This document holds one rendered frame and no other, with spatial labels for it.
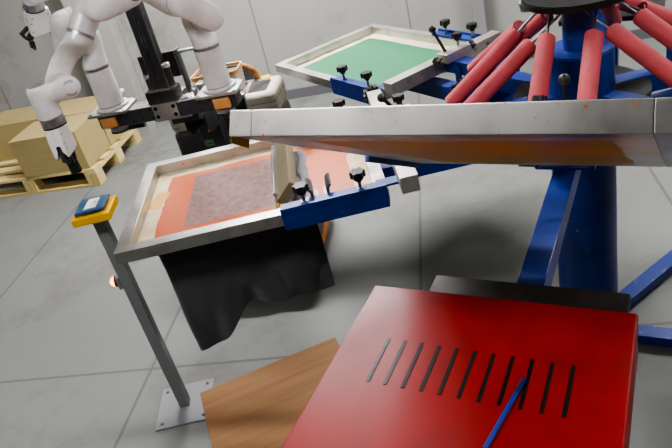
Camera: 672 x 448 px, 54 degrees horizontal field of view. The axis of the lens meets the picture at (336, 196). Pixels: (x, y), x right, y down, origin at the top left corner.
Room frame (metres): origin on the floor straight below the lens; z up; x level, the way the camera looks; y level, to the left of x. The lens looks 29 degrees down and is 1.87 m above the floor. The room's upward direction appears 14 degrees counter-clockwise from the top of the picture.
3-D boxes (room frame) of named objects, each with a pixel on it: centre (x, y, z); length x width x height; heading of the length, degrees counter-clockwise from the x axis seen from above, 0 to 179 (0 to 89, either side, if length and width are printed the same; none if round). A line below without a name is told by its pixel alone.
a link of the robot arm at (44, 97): (2.03, 0.76, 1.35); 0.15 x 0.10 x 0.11; 127
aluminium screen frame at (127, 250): (1.88, 0.24, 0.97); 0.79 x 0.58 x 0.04; 88
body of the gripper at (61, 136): (2.01, 0.80, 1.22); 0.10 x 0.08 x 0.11; 178
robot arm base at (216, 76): (2.39, 0.32, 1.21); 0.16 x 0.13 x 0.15; 167
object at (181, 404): (2.01, 0.80, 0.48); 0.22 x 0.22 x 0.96; 88
